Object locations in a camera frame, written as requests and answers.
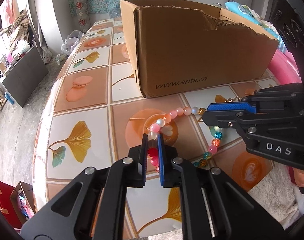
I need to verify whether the colourful bead bracelet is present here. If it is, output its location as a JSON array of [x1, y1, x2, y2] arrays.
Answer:
[[146, 106, 224, 174]]

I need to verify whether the printed plastic tablecloth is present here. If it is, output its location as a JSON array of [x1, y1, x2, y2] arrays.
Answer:
[[32, 17, 302, 240]]

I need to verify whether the pink floral blanket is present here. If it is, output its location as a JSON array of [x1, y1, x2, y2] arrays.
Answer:
[[267, 49, 302, 85]]

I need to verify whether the light blue pillow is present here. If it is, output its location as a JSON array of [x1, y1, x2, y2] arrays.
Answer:
[[224, 1, 265, 27]]

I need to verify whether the torn cardboard box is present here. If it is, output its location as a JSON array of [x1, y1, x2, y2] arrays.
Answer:
[[120, 0, 279, 98]]

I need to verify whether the brown gift bag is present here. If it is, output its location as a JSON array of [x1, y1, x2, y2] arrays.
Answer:
[[9, 181, 37, 224]]

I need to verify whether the hanging pink garment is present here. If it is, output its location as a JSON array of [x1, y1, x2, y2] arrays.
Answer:
[[0, 0, 19, 24]]

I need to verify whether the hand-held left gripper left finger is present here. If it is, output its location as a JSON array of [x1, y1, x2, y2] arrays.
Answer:
[[21, 134, 152, 240]]

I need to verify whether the pile of clothes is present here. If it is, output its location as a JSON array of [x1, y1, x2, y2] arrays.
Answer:
[[7, 9, 35, 53]]

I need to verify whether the red paper bag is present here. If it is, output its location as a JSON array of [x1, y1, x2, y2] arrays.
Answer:
[[0, 179, 22, 229]]

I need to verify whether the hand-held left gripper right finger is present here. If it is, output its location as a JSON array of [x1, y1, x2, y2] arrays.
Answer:
[[157, 133, 285, 240]]

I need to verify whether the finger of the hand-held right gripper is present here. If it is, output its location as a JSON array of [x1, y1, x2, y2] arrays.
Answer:
[[207, 82, 304, 117], [201, 111, 304, 140]]

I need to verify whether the patchwork cushion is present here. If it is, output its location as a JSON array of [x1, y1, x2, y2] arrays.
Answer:
[[71, 0, 91, 32]]

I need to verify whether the person's right hand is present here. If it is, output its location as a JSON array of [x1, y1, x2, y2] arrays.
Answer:
[[289, 166, 304, 188]]

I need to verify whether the grey cabinet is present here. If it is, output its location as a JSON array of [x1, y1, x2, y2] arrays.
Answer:
[[2, 45, 49, 108]]

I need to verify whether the white plastic bag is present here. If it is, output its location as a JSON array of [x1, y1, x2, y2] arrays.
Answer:
[[61, 30, 82, 55]]

